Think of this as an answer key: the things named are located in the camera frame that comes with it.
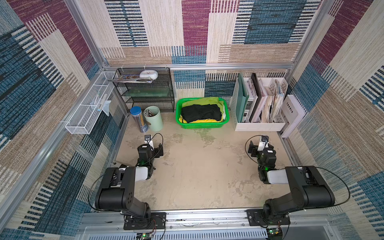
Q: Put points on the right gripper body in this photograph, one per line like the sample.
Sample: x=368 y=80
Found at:
x=252 y=149

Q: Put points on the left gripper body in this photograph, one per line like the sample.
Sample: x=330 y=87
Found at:
x=154 y=154

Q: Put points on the black shorts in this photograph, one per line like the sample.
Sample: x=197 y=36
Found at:
x=201 y=112

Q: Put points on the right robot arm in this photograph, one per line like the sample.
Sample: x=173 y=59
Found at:
x=308 y=189

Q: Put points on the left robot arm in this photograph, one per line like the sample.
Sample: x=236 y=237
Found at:
x=116 y=192

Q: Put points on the mint green cup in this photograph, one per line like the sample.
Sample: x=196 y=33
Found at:
x=153 y=118

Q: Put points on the blue lid pencil jar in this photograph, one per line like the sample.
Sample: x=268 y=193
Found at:
x=138 y=116

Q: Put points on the white box with text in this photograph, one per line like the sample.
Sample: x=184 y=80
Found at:
x=292 y=113

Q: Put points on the white file organizer box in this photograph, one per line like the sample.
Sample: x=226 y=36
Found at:
x=263 y=110

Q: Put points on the green plastic basket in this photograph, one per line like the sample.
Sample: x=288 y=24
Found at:
x=199 y=126

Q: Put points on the green folder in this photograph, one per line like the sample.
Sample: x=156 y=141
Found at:
x=242 y=98

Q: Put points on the lime green folded cloth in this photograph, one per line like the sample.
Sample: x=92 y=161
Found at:
x=207 y=101

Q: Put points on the white round object on shelf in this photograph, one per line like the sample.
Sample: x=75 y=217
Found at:
x=149 y=75

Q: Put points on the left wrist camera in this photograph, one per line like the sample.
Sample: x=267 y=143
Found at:
x=149 y=140

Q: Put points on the black wire shelf rack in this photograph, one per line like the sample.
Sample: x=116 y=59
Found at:
x=145 y=93

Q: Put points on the white wire wall basket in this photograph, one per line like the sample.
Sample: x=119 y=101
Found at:
x=92 y=105

